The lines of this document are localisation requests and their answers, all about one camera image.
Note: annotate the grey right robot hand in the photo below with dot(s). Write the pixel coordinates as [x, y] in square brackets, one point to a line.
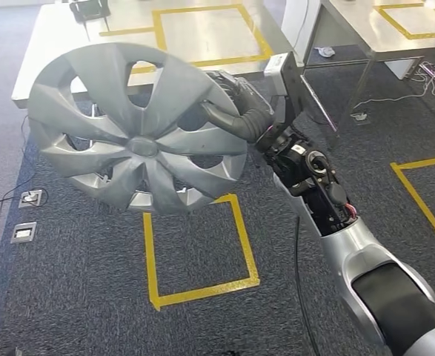
[235, 105]

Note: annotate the silver wheel hubcap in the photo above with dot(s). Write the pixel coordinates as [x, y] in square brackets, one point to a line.
[143, 147]

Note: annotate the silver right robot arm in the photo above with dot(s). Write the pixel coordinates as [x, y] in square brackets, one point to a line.
[350, 250]

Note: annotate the yellow workbench tape marking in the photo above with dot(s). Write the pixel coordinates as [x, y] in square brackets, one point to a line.
[254, 34]

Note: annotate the light workbench with yellow tape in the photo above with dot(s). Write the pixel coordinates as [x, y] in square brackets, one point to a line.
[210, 34]

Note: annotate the white cabinet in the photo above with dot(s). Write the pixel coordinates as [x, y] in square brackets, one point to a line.
[298, 24]

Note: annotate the black remote controller on stand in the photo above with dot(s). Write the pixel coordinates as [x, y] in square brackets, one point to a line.
[88, 10]

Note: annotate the grey metal frame table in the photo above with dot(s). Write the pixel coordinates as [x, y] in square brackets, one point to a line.
[350, 29]

